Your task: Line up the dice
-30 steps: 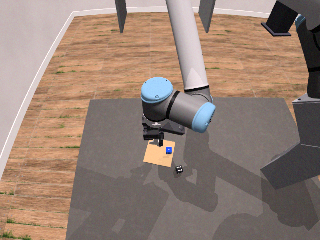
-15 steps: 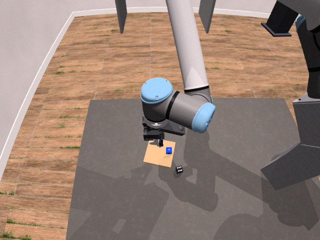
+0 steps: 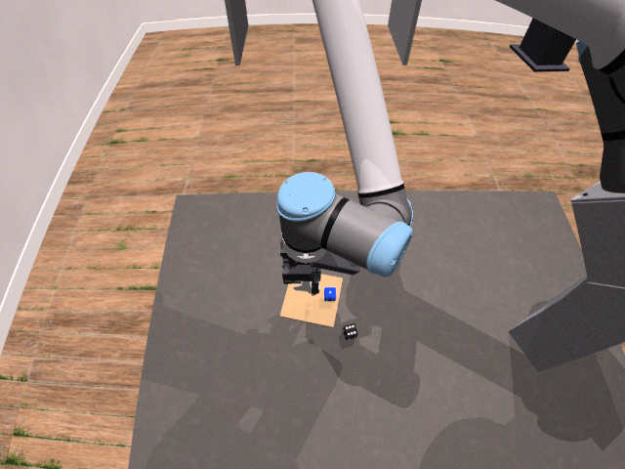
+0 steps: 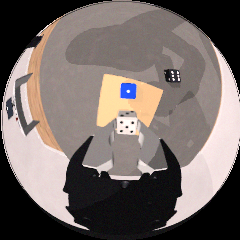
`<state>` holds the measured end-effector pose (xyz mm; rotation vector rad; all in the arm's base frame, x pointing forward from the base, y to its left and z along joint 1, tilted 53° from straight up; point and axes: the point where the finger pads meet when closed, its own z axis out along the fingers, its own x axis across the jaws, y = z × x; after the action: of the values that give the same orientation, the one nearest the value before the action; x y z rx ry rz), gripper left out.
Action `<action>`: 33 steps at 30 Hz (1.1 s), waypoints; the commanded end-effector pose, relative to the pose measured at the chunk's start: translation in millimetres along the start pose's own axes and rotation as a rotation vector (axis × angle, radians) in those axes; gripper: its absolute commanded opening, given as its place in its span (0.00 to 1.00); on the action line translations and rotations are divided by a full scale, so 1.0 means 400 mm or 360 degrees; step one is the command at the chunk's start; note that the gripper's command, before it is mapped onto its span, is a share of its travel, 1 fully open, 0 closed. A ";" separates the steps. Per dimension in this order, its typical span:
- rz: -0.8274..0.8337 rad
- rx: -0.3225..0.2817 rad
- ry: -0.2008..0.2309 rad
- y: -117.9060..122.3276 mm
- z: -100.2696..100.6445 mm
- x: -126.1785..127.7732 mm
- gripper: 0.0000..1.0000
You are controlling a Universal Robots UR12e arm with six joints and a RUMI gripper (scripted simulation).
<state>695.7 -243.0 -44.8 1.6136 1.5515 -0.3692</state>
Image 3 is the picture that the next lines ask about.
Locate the tan flat mat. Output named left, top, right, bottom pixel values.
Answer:
left=280, top=275, right=343, bottom=327

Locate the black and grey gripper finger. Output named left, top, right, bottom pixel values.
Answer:
left=293, top=278, right=319, bottom=296

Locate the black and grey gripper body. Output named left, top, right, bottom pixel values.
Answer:
left=280, top=238, right=321, bottom=284

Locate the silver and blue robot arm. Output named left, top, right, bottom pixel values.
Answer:
left=277, top=0, right=625, bottom=277

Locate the black die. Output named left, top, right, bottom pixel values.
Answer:
left=343, top=323, right=358, bottom=340

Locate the blue die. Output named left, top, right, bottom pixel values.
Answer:
left=324, top=287, right=336, bottom=302

